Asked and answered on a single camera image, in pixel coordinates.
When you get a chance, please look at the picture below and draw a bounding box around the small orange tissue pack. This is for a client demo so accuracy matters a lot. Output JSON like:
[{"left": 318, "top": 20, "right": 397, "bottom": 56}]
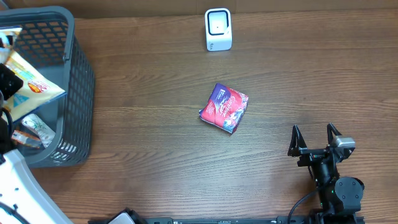
[{"left": 11, "top": 130, "right": 42, "bottom": 148}]

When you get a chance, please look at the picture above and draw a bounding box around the white barcode scanner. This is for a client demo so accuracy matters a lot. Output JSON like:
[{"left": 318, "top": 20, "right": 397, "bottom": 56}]
[{"left": 205, "top": 8, "right": 233, "bottom": 52}]

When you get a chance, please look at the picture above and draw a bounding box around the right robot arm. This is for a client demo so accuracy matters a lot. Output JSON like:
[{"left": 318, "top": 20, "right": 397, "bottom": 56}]
[{"left": 285, "top": 123, "right": 364, "bottom": 223}]

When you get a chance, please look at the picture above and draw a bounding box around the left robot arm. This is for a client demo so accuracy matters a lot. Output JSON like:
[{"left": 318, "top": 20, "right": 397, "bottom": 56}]
[{"left": 1, "top": 64, "right": 72, "bottom": 224}]

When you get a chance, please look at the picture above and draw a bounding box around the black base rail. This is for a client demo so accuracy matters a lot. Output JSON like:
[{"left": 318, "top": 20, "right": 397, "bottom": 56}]
[{"left": 87, "top": 216, "right": 365, "bottom": 224}]

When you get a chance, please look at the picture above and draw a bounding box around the yellow white snack bag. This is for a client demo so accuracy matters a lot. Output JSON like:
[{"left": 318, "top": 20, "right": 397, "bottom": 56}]
[{"left": 1, "top": 26, "right": 66, "bottom": 121}]

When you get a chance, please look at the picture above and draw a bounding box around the red purple pad package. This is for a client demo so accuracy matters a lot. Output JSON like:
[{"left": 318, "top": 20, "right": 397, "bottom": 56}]
[{"left": 199, "top": 83, "right": 249, "bottom": 134}]

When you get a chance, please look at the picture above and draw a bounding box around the grey plastic shopping basket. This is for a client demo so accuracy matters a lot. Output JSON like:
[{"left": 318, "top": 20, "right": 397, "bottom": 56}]
[{"left": 1, "top": 6, "right": 95, "bottom": 167}]

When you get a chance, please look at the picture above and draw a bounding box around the white tube with gold cap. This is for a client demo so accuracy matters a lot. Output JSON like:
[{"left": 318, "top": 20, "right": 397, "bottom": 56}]
[{"left": 22, "top": 114, "right": 55, "bottom": 148}]

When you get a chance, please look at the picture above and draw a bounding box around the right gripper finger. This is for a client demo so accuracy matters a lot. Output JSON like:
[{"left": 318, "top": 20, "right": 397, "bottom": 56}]
[
  {"left": 326, "top": 123, "right": 341, "bottom": 146},
  {"left": 287, "top": 125, "right": 308, "bottom": 157}
]

